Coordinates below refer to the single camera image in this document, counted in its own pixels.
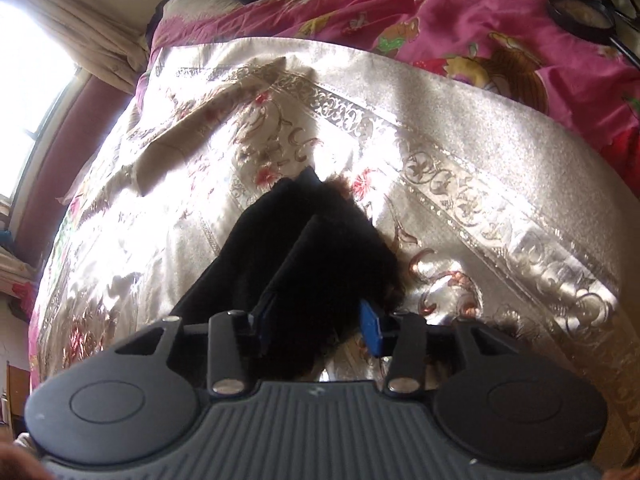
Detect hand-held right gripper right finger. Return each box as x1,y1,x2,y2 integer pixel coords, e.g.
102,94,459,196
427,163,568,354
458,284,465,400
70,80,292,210
360,300,521,398

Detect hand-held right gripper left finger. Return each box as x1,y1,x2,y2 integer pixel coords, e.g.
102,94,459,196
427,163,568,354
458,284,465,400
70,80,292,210
112,290,276,398

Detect black pants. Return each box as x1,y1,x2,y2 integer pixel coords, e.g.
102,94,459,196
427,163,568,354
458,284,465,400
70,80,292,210
177,166,407,382

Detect person's right hand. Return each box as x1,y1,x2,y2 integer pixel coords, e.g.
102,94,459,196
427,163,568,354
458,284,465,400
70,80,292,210
0,442,47,480

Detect gold floral satin bed cover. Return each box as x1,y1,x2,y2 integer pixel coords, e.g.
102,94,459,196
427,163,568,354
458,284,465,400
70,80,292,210
27,35,640,441

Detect red bag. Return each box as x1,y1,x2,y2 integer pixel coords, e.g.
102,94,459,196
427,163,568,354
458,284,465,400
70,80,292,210
9,280,37,322

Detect maroon padded bench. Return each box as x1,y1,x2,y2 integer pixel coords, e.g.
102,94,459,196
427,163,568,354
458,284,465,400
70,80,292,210
14,69,153,268

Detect wooden cabinet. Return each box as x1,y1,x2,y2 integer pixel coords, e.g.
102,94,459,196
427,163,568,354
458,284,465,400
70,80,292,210
0,359,32,428

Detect pink floral quilt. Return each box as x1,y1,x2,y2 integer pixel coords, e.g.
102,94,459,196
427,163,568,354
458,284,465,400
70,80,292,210
147,0,640,183

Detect window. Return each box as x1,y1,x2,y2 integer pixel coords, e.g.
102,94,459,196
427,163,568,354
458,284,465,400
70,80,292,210
0,0,83,203

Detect beige curtain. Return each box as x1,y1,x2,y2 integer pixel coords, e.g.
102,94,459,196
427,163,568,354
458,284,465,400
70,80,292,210
0,0,168,97

